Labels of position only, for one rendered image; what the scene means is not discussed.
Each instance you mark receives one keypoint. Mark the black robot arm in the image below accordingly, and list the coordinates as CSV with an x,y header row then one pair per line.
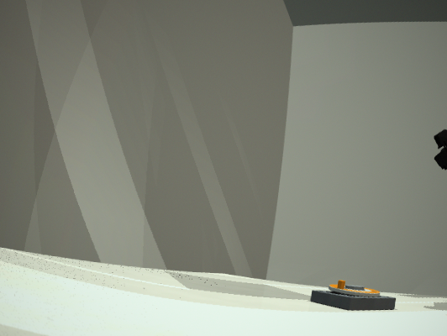
x,y
441,158

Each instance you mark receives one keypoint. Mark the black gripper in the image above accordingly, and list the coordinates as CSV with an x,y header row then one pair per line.
x,y
441,139

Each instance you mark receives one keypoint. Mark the orange round plate with center hole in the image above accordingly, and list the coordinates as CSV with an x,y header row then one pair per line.
x,y
340,288

